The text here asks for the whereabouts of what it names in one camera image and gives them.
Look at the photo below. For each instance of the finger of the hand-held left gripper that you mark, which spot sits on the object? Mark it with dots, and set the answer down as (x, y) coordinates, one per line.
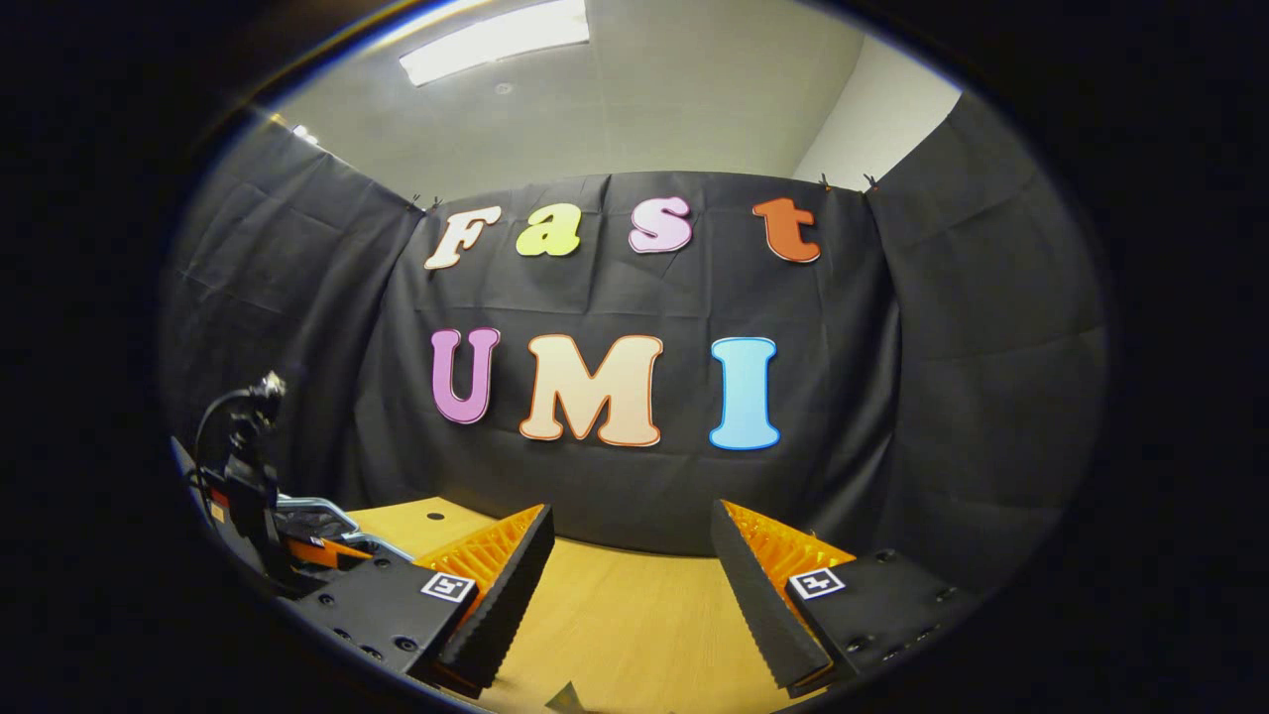
(332, 553)

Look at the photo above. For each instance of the pale blue suitcase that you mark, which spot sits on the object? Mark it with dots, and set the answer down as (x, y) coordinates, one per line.
(382, 547)

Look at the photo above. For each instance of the long ceiling light panel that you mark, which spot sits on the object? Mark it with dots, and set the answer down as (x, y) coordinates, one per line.
(496, 42)

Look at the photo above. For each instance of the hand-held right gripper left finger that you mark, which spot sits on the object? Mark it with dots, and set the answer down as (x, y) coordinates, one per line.
(506, 600)

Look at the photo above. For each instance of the black backdrop cloth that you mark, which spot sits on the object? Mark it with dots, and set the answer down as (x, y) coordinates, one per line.
(942, 347)

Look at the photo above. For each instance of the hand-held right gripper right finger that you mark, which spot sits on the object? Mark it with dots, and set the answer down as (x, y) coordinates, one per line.
(758, 595)

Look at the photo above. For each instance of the small ceiling light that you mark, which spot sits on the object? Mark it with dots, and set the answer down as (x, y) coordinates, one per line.
(303, 134)

